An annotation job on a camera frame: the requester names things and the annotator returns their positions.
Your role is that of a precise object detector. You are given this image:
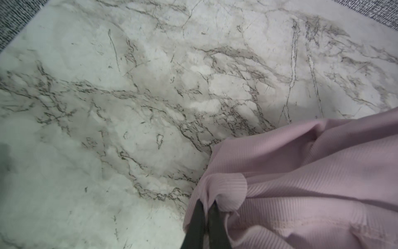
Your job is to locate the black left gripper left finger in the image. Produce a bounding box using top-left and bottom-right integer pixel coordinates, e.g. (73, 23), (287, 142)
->
(181, 200), (206, 249)

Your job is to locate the light pink ribbed cloth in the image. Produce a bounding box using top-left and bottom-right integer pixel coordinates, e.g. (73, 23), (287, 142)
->
(182, 109), (398, 249)

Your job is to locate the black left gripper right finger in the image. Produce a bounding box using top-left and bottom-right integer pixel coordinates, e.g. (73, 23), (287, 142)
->
(207, 201), (232, 249)

